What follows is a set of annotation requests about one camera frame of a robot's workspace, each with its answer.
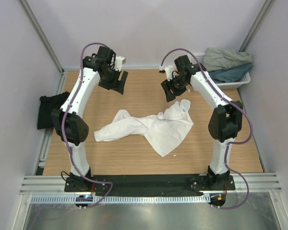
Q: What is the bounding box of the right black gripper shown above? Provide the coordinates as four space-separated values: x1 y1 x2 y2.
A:
160 75 188 103

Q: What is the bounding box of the white plastic laundry basket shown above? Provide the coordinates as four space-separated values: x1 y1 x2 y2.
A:
193 53 251 90

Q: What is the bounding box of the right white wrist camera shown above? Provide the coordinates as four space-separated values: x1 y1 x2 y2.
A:
159 65 174 81

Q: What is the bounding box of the aluminium front frame rail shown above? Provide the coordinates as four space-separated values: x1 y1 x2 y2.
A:
20 173 282 196

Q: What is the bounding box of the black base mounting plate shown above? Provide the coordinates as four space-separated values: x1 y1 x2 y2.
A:
64 174 236 197

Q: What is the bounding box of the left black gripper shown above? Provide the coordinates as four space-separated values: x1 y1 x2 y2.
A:
99 67 128 94

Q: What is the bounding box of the slotted grey cable duct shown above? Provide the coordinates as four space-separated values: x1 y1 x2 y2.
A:
30 194 210 205

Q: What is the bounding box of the teal blue t shirt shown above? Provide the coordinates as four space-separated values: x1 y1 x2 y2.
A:
209 63 253 83

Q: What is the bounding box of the left aluminium corner post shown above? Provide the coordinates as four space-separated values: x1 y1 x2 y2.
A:
18 0 64 75

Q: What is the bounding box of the grey t shirt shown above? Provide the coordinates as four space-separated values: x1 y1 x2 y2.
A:
202 48 253 71

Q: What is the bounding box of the aluminium corner post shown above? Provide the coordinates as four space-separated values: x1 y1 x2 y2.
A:
18 0 64 75
238 0 275 52

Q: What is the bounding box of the right aluminium corner post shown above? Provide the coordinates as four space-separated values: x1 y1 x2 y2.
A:
238 0 275 52

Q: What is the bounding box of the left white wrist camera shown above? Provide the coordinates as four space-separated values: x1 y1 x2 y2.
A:
114 56 126 71

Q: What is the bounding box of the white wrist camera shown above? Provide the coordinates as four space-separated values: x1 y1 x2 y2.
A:
159 65 174 81
114 56 126 71

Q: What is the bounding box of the white t shirt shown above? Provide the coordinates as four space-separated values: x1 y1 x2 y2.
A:
94 99 194 157

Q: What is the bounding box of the black folded t shirt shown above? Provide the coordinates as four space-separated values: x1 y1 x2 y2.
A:
37 92 70 130

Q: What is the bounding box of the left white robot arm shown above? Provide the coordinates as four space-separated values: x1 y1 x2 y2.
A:
51 44 128 192

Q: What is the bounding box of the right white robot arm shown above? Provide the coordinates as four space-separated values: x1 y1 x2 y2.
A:
159 55 243 190

